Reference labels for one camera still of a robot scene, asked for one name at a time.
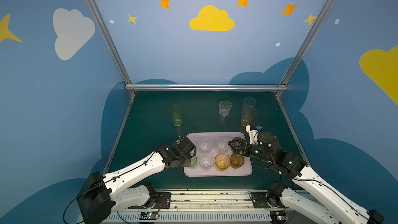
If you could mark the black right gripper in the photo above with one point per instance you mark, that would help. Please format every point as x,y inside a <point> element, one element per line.
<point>239,145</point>

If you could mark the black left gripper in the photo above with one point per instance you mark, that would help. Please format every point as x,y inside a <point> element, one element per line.
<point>187,146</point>

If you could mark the dimpled amber glass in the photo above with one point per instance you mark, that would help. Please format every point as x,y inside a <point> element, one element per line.
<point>238,145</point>
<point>237,160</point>

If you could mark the small green transparent glass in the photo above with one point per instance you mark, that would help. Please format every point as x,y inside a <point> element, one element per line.
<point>192,162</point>

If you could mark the clear faceted glass three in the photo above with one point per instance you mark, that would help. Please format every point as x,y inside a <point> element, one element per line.
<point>222,146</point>

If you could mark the short yellow transparent glass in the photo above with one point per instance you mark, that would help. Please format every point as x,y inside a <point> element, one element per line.
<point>222,161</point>

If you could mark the clear faceted glass two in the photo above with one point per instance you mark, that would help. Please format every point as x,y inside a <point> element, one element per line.
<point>205,145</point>

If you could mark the clear faceted glass one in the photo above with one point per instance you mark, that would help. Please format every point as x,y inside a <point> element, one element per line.
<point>206,162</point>

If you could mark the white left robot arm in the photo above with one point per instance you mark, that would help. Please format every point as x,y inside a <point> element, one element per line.
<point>103,194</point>

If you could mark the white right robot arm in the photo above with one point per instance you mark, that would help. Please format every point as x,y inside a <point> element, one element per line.
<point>331,206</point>

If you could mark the white plastic tray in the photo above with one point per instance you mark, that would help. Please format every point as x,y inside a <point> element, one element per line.
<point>196,171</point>

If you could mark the tall yellow transparent glass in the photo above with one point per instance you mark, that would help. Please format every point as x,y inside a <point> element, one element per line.
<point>248,116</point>

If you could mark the tall green transparent glass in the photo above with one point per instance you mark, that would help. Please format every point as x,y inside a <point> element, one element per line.
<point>176,115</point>

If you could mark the clear faceted glass four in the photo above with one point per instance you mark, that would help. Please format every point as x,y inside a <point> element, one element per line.
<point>224,108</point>

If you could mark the tall frosted blue glass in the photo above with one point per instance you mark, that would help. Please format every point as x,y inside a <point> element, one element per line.
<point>249,101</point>

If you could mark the left green circuit board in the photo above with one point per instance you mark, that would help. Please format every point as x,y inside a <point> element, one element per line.
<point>149,216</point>

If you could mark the green circuit board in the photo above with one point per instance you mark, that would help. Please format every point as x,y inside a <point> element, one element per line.
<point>278,218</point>
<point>149,216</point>

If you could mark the right green circuit board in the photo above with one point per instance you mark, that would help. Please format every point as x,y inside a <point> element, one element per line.
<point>278,218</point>

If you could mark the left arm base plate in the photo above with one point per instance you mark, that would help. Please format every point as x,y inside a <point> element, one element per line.
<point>162,201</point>

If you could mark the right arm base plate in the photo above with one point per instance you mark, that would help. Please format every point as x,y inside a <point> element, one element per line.
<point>264,199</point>

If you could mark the right table edge rail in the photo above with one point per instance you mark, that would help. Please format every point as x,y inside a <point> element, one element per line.
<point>292,130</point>

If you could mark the table edge rail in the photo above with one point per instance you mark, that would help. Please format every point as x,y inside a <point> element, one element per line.
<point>292,130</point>
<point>119,134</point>

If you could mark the left table edge rail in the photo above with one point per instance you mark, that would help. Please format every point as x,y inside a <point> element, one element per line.
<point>119,134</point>

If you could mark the white vented cable duct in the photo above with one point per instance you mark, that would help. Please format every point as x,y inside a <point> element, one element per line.
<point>169,217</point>

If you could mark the horizontal aluminium frame rail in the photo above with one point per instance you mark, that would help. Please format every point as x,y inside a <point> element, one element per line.
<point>245,88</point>

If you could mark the left aluminium frame post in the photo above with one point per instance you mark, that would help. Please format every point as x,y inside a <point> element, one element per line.
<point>101,24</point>

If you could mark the aluminium frame post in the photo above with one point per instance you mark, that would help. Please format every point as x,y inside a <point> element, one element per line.
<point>310,36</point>
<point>101,24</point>

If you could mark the right aluminium frame post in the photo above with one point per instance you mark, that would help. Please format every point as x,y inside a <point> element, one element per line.
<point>310,36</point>

